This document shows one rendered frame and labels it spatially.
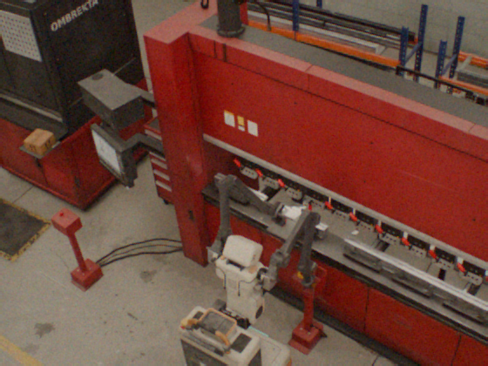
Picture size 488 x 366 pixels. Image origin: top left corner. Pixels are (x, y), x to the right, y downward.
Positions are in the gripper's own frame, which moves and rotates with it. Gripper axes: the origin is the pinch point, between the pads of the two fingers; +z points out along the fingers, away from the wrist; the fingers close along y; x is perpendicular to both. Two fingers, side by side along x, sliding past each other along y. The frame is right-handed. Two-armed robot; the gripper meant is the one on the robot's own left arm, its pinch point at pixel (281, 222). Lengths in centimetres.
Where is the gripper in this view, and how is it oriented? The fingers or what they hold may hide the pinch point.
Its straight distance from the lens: 472.0
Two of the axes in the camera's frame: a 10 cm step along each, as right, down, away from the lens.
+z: 3.5, 3.7, 8.6
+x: -5.2, 8.4, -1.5
